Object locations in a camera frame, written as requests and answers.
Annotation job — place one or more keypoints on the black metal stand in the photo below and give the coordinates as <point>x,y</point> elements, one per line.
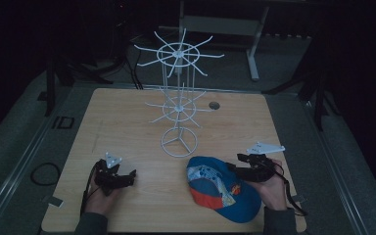
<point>50,88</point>
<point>319,104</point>

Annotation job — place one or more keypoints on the blue and orange cap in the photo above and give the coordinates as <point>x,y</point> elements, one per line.
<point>228,202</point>

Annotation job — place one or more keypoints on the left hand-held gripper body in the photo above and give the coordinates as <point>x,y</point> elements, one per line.
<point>108,178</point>

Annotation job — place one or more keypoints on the person's left hand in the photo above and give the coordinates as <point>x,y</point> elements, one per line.
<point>99,200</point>

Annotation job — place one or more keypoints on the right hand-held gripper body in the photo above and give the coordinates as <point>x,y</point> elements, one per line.
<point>261,169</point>

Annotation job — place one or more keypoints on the person's right hand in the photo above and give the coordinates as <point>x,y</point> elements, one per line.
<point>274,192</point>

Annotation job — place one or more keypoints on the round grey table grommet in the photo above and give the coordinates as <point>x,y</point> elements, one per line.
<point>214,105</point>

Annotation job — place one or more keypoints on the grey tape piece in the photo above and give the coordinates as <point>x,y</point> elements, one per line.
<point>56,201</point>
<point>298,198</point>

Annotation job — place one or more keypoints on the white metal desk frame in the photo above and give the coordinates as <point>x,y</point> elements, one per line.
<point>222,25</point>

